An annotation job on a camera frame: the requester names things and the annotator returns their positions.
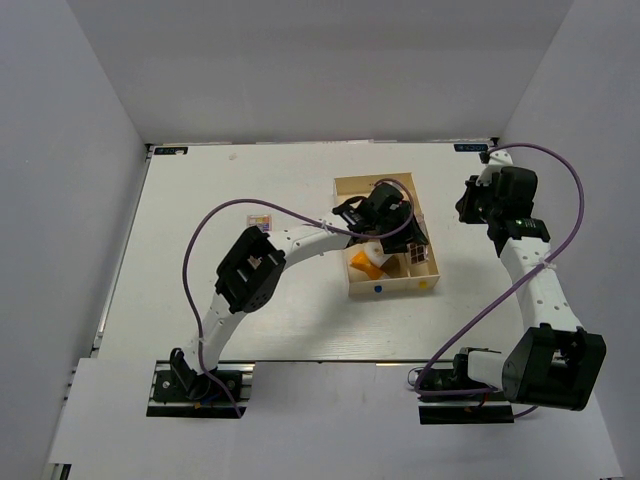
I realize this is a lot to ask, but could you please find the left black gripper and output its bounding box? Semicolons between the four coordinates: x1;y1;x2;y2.
374;200;429;254

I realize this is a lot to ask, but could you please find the mauve long eyeshadow palette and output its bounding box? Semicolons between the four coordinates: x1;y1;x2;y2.
406;214;430;265

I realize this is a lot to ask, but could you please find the white egg-shaped sponge case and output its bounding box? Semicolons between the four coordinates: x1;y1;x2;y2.
363;241;405;279

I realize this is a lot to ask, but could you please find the orange white foundation bottle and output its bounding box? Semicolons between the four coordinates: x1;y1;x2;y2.
350;251;386;280

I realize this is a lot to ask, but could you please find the colourful square eyeshadow palette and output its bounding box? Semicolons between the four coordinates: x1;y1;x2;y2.
246;214;273;232

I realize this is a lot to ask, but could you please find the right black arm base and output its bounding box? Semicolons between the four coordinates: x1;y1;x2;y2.
418;364;515;426

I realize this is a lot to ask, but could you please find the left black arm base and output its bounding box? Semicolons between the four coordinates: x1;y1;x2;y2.
146;348;254;420

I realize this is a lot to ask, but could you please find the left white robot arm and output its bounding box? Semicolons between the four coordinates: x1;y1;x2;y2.
170;179;428;399

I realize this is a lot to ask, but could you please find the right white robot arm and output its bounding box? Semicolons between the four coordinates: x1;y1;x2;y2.
451;166;606;411

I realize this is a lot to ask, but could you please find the cream divided organizer box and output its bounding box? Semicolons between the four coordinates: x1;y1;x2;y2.
334;172;440;298

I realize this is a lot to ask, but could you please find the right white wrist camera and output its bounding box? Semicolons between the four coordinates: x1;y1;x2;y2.
476;150;513;186

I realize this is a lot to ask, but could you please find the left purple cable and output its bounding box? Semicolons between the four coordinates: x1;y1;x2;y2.
182;177;416;419

